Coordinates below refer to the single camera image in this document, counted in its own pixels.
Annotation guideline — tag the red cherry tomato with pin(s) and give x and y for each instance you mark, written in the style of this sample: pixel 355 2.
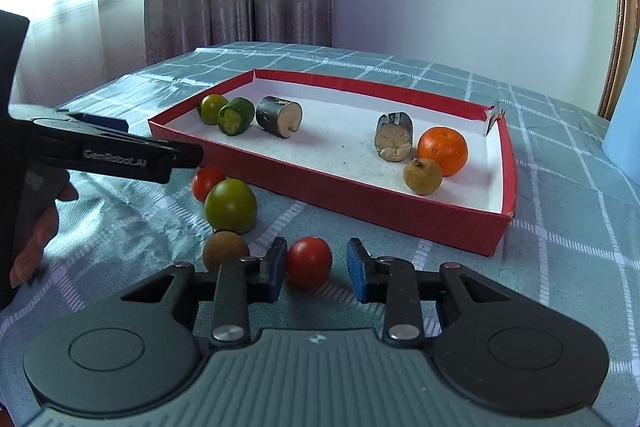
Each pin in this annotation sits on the red cherry tomato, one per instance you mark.
pixel 204 181
pixel 309 263

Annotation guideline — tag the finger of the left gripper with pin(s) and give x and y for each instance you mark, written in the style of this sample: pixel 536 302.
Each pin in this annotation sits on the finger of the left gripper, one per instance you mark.
pixel 186 155
pixel 90 123

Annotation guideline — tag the large green tomato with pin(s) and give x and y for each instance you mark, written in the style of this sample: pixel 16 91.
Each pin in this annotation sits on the large green tomato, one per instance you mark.
pixel 231 206

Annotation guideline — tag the orange tangerine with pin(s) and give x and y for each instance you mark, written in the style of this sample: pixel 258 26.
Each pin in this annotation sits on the orange tangerine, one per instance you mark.
pixel 446 146

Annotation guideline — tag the person's left hand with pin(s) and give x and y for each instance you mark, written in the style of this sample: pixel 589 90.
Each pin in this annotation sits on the person's left hand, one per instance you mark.
pixel 37 218

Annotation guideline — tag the green tomato in tray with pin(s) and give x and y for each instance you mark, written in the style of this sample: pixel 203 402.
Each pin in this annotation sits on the green tomato in tray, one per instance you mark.
pixel 210 107

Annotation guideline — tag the gold wall trim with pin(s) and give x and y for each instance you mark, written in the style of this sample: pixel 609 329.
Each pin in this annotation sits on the gold wall trim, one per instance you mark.
pixel 626 34

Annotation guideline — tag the light blue kettle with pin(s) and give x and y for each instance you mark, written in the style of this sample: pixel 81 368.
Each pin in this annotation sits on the light blue kettle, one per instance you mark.
pixel 622 139

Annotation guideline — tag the brown kiwi fruit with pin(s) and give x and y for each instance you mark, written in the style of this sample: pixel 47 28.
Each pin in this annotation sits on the brown kiwi fruit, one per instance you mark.
pixel 222 246

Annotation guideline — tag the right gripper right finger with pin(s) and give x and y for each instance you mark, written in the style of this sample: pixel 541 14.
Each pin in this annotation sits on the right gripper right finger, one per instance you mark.
pixel 493 346

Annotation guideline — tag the brown longan fruit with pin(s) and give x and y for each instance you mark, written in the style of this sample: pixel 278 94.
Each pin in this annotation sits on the brown longan fruit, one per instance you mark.
pixel 423 176

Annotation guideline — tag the teal checked bedsheet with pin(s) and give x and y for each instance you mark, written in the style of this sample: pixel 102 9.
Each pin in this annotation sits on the teal checked bedsheet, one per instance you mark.
pixel 573 244

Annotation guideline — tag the dark sugarcane piece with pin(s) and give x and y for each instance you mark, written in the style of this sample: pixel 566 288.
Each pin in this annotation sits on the dark sugarcane piece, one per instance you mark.
pixel 279 116
pixel 393 136

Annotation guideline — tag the green cucumber piece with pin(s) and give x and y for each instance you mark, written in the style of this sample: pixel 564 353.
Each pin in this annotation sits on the green cucumber piece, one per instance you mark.
pixel 235 117

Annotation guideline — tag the red shallow cardboard tray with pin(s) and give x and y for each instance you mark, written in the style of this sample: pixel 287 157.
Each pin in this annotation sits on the red shallow cardboard tray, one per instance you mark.
pixel 330 161

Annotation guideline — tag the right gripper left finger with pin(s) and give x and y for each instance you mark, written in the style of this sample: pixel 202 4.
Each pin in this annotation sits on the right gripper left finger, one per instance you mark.
pixel 140 347

